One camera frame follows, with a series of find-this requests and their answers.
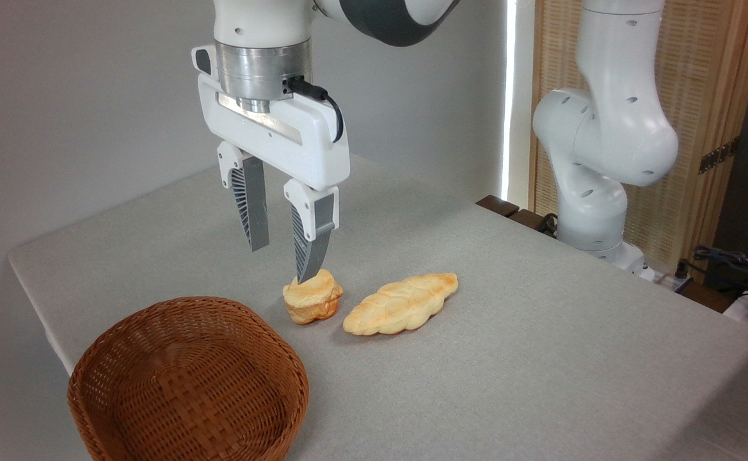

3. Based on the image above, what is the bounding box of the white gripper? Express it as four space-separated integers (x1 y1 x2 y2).
191 44 351 284

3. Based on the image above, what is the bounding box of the small round bread roll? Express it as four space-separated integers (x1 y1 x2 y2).
282 268 344 325

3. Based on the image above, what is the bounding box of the long braided bread loaf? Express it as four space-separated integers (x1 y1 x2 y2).
342 273 459 336

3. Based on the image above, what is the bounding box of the brown woven wicker basket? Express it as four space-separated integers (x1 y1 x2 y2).
67 296 310 461

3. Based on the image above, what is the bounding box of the dark brown wooden block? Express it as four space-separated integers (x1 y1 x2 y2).
476 195 520 218

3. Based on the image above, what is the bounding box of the grey tablecloth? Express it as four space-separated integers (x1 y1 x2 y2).
8 154 748 461

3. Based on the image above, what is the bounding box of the white power strip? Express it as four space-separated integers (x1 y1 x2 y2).
650 268 696 293

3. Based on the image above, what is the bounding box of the dark metal screen hinge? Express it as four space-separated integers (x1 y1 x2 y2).
699 136 742 175

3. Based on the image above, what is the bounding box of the wooden slatted folding screen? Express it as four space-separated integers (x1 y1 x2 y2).
529 0 748 282

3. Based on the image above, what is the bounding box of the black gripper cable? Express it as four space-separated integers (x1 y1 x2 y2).
286 76 345 143

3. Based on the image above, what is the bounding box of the dark blue cable bundle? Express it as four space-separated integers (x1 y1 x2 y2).
692 245 748 302

